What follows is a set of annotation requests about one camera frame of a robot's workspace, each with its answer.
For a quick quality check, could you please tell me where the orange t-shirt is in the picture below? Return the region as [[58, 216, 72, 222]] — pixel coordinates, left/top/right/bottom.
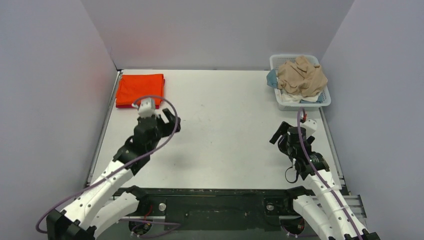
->
[[115, 73, 165, 105]]

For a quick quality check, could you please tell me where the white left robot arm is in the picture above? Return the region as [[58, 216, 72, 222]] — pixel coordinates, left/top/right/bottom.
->
[[46, 108, 181, 240]]

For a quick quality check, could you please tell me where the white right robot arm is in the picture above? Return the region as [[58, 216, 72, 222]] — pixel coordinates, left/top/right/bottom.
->
[[269, 121, 380, 240]]

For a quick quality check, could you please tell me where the folded red t-shirt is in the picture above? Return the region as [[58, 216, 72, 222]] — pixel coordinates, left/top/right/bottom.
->
[[115, 103, 157, 110]]

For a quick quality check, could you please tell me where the white garment in basket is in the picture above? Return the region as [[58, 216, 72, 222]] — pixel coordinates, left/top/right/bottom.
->
[[280, 90, 323, 104]]

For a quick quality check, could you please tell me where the blue garment in basket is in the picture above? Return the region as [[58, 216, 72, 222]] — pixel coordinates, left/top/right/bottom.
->
[[266, 68, 278, 89]]

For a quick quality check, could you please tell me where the beige crumpled t-shirt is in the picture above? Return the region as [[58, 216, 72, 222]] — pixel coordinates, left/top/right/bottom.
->
[[277, 55, 328, 97]]

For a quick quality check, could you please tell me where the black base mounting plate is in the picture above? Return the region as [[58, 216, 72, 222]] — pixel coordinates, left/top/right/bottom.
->
[[112, 186, 317, 232]]

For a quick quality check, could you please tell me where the white plastic laundry basket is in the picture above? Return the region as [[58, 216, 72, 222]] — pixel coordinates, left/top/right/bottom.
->
[[266, 54, 331, 111]]

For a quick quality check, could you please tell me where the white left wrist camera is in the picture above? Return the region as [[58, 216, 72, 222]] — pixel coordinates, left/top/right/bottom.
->
[[132, 98, 156, 119]]

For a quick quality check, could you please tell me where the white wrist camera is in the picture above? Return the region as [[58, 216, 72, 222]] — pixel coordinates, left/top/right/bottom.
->
[[132, 98, 156, 119], [300, 119, 318, 138]]

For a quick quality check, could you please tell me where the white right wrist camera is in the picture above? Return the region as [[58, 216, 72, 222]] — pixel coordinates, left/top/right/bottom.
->
[[300, 119, 318, 138]]

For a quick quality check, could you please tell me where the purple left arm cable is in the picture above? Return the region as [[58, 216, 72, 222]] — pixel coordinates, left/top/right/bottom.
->
[[35, 95, 180, 234]]

